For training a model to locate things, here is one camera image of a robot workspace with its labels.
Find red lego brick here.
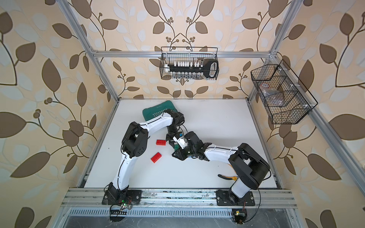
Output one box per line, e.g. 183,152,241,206
151,153,162,163
156,140,166,146

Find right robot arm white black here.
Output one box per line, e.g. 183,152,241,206
169,132,271,200

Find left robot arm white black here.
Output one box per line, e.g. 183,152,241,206
102,109,188,205

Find green plastic tool case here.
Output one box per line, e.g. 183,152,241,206
142,101,177,121

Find socket bit set holder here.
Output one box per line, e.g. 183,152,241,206
160,59,220,80

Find plastic bag in basket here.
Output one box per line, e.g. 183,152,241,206
259,83,285,106

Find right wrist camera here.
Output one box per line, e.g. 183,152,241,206
173,136,188,149

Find yellow handled pliers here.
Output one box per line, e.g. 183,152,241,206
218,174,238,181

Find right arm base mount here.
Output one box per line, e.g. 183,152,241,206
215,190,255,207

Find rear wire basket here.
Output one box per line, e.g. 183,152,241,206
159,46,219,80

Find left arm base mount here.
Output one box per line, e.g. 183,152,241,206
102,183,142,206

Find side wire basket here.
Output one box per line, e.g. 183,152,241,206
251,60,318,124

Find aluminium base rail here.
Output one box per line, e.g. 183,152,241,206
61,188,297,209

